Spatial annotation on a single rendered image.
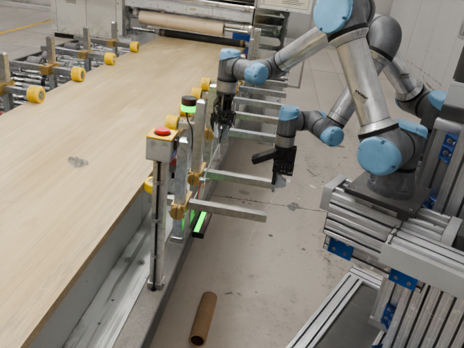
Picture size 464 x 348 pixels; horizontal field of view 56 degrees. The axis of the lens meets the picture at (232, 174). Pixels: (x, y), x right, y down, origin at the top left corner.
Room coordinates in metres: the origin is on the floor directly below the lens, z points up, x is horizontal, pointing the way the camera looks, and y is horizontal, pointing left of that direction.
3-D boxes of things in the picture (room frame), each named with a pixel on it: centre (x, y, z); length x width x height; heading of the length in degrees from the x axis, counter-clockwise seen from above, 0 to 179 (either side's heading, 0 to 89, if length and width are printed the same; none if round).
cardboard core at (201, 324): (1.64, 0.05, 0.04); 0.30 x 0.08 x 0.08; 174
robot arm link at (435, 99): (1.72, -0.78, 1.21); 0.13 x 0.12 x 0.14; 23
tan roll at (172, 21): (4.24, 0.43, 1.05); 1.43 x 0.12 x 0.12; 84
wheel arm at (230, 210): (1.38, 0.07, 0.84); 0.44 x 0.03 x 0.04; 84
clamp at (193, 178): (1.62, 0.15, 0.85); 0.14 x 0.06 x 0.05; 174
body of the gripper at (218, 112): (1.59, 0.06, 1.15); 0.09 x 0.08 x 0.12; 15
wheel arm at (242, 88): (2.62, -0.02, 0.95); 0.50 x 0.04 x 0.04; 84
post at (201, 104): (1.60, 0.15, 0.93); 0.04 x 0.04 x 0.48; 84
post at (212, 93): (1.84, 0.12, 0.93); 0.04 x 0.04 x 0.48; 84
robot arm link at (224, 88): (1.60, 0.06, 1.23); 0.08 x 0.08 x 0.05
